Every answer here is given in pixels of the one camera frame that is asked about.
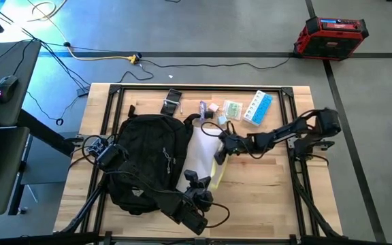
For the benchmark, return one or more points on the clear yellow-trimmed zip pouch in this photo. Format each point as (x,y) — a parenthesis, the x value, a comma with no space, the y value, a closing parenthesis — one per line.
(201,149)

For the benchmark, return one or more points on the small grey desk foot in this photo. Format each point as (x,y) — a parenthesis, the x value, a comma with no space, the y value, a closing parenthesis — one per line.
(22,210)

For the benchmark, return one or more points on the small purple packet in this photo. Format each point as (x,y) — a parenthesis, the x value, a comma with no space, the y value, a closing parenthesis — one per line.
(203,107)

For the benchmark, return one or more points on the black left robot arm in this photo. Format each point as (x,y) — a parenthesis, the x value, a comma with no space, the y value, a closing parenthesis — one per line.
(168,204)

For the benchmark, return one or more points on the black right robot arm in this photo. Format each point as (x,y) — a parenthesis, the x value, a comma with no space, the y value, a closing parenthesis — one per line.
(284,131)

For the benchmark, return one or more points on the black metal table frame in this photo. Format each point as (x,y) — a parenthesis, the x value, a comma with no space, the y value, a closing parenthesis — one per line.
(199,88)

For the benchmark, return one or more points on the black desk leg beam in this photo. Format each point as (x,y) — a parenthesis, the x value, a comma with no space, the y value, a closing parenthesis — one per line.
(43,131)

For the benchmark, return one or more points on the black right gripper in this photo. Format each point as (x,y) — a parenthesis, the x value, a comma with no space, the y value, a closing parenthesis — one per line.
(237,143)

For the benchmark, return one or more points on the red black jobsite radio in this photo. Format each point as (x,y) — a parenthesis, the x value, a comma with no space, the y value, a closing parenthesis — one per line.
(328,44)

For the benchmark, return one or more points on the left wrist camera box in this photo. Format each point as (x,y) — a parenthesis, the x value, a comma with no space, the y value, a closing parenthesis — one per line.
(191,177)

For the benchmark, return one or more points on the small black plug item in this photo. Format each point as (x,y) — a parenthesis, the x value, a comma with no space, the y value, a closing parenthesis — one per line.
(209,115)

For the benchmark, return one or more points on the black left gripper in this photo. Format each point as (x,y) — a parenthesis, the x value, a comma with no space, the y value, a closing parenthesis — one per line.
(199,199)

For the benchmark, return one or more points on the green patterned clear packet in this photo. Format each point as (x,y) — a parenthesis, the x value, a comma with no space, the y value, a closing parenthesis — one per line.
(232,110)

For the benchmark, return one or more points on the small pale pink block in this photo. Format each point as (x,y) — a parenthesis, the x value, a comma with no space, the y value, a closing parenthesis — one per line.
(213,107)

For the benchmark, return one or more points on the dark grey desk top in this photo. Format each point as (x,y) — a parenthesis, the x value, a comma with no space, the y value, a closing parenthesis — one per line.
(19,85)
(9,163)

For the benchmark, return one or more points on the small white stick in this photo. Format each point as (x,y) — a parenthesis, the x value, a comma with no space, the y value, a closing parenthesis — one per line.
(181,109)

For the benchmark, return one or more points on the black fabric backpack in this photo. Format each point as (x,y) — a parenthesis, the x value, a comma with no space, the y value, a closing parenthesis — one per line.
(148,143)

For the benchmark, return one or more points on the grey desk foot plate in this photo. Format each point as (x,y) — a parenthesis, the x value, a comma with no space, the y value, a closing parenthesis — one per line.
(46,163)

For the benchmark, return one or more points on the black power adapter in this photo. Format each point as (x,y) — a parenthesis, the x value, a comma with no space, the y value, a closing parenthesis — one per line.
(82,92)

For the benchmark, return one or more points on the black computer mouse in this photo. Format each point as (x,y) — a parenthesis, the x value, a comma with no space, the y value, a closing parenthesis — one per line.
(6,89)

